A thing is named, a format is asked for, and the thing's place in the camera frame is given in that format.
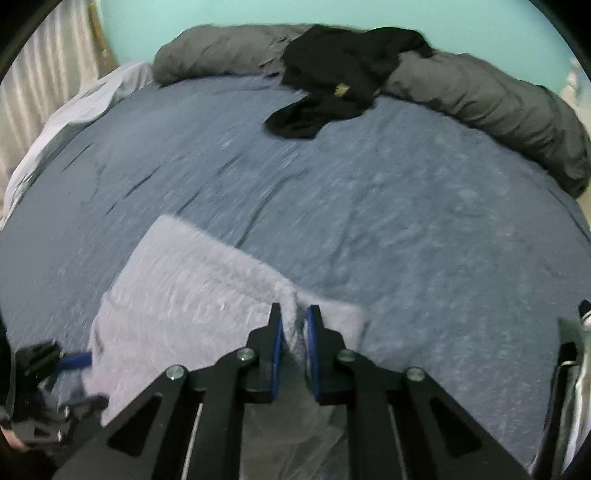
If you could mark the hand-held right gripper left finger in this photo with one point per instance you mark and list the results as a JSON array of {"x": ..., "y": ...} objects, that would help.
[{"x": 277, "y": 350}]

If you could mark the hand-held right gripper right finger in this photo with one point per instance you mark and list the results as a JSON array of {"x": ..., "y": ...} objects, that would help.
[{"x": 314, "y": 355}]

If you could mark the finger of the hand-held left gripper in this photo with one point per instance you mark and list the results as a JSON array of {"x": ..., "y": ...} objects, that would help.
[{"x": 74, "y": 362}]

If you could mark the grey sweatshirt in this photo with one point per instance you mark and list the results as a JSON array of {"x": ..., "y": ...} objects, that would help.
[{"x": 184, "y": 295}]

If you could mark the dark folded clothes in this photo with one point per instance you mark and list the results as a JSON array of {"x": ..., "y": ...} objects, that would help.
[{"x": 565, "y": 392}]

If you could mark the blue bed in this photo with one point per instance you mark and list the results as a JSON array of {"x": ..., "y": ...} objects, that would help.
[{"x": 369, "y": 207}]

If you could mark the light grey blanket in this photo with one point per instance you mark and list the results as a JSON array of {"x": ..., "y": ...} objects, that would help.
[{"x": 69, "y": 120}]

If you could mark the white folded garment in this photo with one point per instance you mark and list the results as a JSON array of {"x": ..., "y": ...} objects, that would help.
[{"x": 585, "y": 316}]

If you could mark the beige striped curtain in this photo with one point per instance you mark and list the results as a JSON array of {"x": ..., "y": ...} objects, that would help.
[{"x": 41, "y": 74}]

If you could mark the black garment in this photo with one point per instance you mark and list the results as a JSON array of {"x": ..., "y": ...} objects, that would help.
[{"x": 341, "y": 64}]

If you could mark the dark grey rolled duvet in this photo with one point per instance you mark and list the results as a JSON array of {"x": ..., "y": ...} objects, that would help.
[{"x": 485, "y": 101}]

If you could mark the wooden trim strip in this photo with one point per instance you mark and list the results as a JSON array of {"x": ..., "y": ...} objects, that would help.
[{"x": 104, "y": 37}]

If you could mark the cream tufted headboard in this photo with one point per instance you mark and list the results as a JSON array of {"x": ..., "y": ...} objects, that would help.
[{"x": 577, "y": 87}]

